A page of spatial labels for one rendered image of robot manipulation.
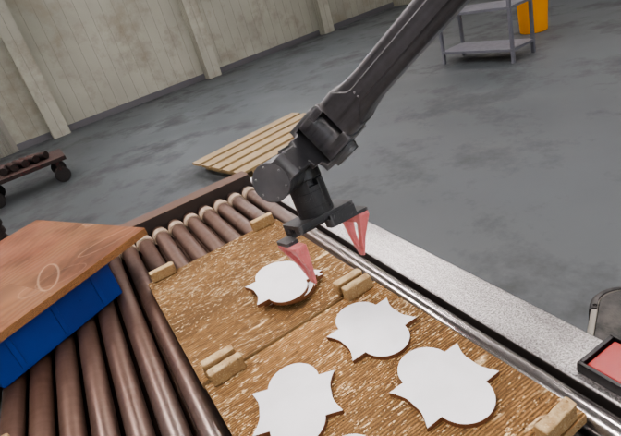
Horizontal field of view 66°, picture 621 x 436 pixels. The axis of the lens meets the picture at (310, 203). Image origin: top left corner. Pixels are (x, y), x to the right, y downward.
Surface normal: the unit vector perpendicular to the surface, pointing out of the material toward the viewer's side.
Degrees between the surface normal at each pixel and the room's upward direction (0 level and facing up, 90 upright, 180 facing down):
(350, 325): 0
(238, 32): 90
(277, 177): 80
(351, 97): 87
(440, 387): 0
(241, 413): 0
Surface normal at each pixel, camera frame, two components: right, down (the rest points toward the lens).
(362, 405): -0.26, -0.87
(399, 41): -0.48, 0.46
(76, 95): 0.59, 0.21
